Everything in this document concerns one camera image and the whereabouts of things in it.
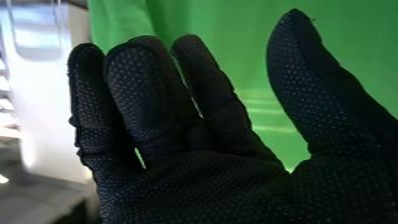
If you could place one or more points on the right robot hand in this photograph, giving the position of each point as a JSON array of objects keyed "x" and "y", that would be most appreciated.
[{"x": 206, "y": 166}]

